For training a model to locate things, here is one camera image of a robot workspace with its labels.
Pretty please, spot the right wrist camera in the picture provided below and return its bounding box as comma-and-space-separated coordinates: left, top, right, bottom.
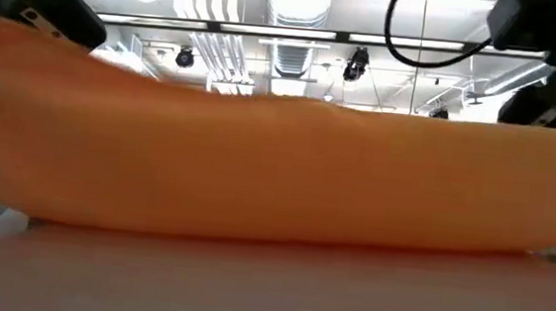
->
496, 80, 556, 132

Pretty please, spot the black overhead frame rail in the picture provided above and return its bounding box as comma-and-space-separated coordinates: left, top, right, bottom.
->
95, 10, 549, 60

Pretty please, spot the orange microfiber towel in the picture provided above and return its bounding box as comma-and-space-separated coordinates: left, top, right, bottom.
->
0, 17, 556, 268

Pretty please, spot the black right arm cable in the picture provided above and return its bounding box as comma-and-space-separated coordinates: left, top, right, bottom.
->
381, 0, 498, 75

